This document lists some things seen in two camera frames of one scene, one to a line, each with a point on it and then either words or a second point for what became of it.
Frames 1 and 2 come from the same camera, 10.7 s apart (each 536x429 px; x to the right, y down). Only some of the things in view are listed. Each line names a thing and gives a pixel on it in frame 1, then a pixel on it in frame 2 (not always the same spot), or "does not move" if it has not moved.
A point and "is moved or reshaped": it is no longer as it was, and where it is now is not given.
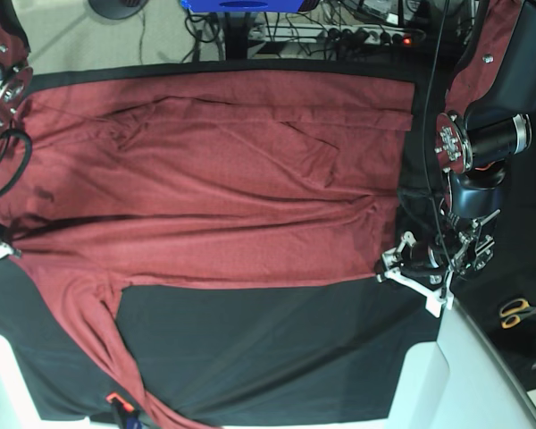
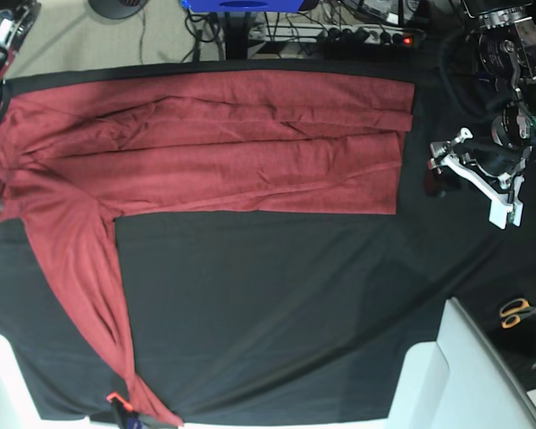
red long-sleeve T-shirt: [142, 178] is moved or reshaped
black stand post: [236, 25] does not move
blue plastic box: [244, 5] does not move
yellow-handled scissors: [514, 310] does not move
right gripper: [462, 251] -> [506, 164]
